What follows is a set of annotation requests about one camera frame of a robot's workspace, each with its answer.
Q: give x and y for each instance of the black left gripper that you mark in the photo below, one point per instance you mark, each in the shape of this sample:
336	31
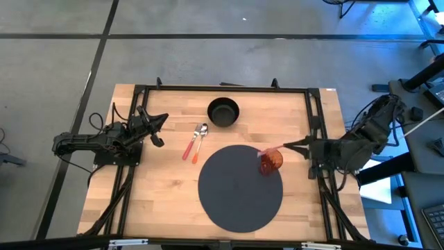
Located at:
142	126

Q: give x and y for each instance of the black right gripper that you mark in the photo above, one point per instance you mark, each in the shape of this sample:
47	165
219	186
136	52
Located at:
320	151

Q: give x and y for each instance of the pink drinking straw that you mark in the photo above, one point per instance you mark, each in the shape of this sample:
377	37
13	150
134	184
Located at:
268	150

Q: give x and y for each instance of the red faceted plastic tumbler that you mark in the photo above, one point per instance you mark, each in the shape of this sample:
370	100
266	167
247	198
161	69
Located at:
270	164

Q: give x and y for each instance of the black bowl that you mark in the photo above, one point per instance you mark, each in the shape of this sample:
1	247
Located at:
223	114

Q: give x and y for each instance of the dark round woven placemat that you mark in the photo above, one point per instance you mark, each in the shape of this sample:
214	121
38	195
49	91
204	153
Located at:
236	194

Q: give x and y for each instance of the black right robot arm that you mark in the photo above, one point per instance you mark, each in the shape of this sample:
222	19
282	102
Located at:
364	139

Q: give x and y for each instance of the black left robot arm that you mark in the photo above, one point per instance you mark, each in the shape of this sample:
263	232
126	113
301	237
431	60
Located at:
86	140

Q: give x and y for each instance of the white sheet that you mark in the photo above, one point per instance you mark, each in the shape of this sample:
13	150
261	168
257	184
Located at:
376	189

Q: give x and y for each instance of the black metal bar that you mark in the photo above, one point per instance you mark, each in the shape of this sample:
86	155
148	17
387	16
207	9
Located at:
385	169
425	73

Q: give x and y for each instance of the office desk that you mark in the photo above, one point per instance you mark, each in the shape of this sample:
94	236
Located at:
416	194
416	149

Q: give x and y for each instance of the small black device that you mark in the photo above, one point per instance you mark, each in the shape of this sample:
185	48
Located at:
417	114

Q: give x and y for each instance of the black caster wheel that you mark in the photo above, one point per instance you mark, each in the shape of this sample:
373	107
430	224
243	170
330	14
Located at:
403	240

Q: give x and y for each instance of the black flat device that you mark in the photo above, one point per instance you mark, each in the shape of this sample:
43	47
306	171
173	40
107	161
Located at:
435	95

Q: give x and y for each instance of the computer keyboard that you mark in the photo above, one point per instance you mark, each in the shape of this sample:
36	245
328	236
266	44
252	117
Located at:
435	222

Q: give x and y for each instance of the black aluminium table frame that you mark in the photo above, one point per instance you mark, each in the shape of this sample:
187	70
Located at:
225	89

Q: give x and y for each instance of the silver metal bracket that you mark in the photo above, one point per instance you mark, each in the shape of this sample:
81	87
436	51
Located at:
320	246
128	242

